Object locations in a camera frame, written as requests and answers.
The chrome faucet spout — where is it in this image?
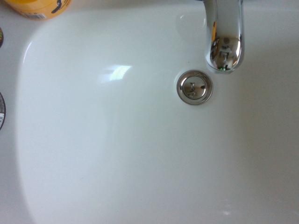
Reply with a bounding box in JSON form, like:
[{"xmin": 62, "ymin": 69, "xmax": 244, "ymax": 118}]
[{"xmin": 202, "ymin": 0, "xmax": 245, "ymax": 75}]

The dark round container with label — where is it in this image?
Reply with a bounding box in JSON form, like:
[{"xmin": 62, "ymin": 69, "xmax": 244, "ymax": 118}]
[{"xmin": 0, "ymin": 92, "xmax": 6, "ymax": 132}]

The chrome sink drain stopper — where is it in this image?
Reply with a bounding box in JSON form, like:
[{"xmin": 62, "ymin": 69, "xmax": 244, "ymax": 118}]
[{"xmin": 176, "ymin": 70, "xmax": 214, "ymax": 106}]

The yellow plastic bottle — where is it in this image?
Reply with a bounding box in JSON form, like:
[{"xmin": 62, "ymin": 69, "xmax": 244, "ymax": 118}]
[{"xmin": 4, "ymin": 0, "xmax": 72, "ymax": 21}]

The white ceramic sink basin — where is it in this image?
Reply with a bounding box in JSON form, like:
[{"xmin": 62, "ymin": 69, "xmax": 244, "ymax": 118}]
[{"xmin": 0, "ymin": 0, "xmax": 299, "ymax": 224}]

